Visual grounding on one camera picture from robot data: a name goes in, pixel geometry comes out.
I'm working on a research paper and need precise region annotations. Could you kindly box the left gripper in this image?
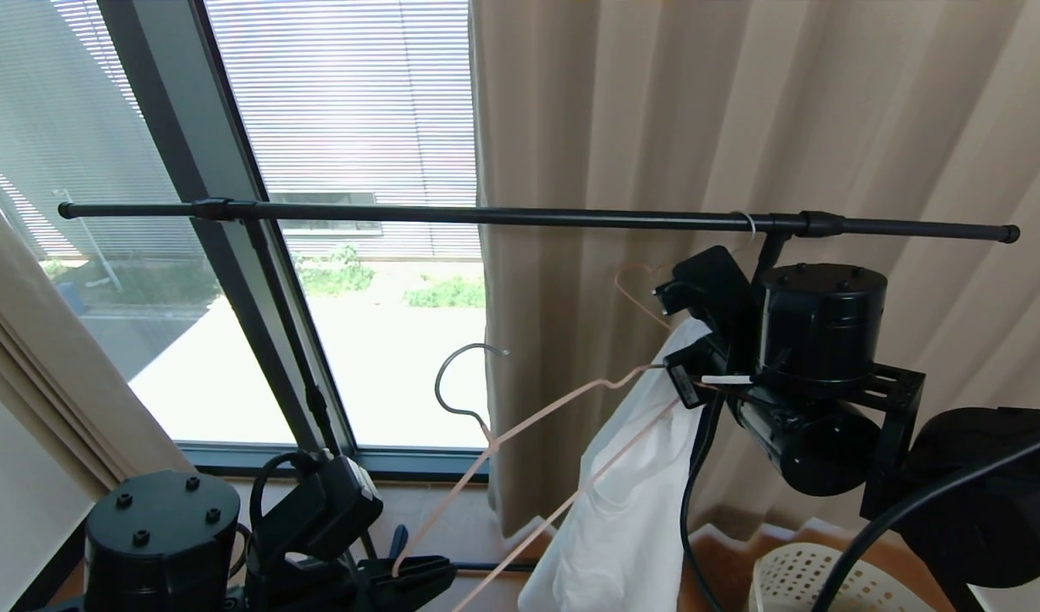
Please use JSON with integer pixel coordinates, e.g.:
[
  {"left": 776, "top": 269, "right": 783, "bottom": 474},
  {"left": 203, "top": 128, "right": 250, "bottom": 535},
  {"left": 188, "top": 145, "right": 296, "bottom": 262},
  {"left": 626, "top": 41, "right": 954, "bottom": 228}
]
[{"left": 247, "top": 551, "right": 393, "bottom": 612}]

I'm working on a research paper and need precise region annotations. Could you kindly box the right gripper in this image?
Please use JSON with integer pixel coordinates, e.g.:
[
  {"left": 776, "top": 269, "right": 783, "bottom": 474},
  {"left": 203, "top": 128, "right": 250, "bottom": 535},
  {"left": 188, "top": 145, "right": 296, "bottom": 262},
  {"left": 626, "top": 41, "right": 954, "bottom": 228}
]
[{"left": 662, "top": 334, "right": 759, "bottom": 411}]

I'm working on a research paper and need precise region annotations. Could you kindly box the white printed T-shirt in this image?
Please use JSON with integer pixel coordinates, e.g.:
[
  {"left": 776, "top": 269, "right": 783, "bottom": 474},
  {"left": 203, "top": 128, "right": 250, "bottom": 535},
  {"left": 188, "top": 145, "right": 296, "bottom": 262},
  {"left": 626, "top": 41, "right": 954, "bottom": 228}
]
[{"left": 541, "top": 317, "right": 718, "bottom": 612}]

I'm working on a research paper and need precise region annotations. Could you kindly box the black clothes rack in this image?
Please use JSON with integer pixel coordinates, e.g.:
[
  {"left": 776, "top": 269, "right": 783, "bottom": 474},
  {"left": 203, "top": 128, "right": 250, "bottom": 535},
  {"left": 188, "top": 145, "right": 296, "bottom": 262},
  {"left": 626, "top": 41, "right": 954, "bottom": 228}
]
[{"left": 58, "top": 197, "right": 1020, "bottom": 572}]

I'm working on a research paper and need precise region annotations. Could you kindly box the white laundry basket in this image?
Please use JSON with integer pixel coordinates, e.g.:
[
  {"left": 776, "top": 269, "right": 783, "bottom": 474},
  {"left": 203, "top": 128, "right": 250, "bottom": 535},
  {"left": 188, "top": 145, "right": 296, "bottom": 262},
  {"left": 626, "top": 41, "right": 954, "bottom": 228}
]
[{"left": 749, "top": 542, "right": 941, "bottom": 612}]

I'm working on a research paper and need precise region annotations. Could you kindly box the beige curtain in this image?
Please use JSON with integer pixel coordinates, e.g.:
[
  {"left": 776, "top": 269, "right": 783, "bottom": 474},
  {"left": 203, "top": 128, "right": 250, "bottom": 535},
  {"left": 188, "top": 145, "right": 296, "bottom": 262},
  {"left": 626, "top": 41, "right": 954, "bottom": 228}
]
[
  {"left": 0, "top": 170, "right": 199, "bottom": 524},
  {"left": 469, "top": 0, "right": 1040, "bottom": 545}
]

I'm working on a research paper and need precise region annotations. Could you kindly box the window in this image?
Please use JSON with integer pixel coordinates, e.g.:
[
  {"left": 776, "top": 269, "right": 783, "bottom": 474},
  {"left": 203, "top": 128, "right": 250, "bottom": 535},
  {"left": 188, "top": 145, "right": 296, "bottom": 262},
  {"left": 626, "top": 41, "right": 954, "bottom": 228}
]
[{"left": 0, "top": 0, "right": 495, "bottom": 477}]

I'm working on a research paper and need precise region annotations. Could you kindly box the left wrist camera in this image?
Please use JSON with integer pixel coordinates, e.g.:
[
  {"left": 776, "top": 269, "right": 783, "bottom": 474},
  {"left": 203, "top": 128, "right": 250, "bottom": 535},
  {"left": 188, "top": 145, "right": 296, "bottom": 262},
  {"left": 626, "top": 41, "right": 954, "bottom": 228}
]
[{"left": 256, "top": 453, "right": 386, "bottom": 564}]

